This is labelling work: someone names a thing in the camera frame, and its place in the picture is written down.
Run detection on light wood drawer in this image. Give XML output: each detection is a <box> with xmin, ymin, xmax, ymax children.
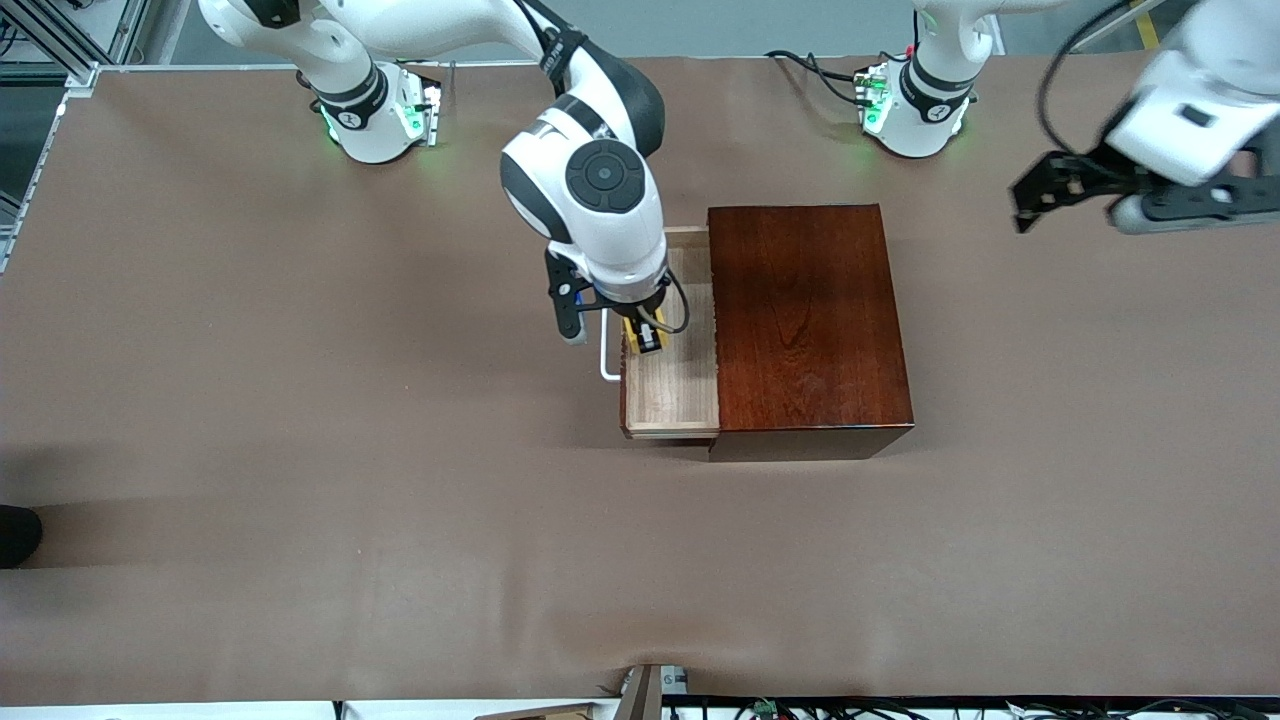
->
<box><xmin>620</xmin><ymin>226</ymin><xmax>723</xmax><ymax>441</ymax></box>

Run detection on black left base cables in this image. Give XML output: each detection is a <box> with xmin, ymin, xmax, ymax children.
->
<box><xmin>765</xmin><ymin>40</ymin><xmax>913</xmax><ymax>107</ymax></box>

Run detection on dark red-brown wooden cabinet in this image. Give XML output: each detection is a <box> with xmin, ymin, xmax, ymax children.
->
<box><xmin>707</xmin><ymin>204</ymin><xmax>915</xmax><ymax>463</ymax></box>

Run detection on black shoe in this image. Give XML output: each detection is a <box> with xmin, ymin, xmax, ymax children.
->
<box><xmin>0</xmin><ymin>505</ymin><xmax>43</xmax><ymax>569</ymax></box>

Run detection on white metal drawer handle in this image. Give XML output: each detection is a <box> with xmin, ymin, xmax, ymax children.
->
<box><xmin>599</xmin><ymin>308</ymin><xmax>625</xmax><ymax>383</ymax></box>

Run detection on brown table cover sheet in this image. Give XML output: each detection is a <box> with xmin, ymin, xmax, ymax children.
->
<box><xmin>0</xmin><ymin>55</ymin><xmax>1280</xmax><ymax>701</ymax></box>

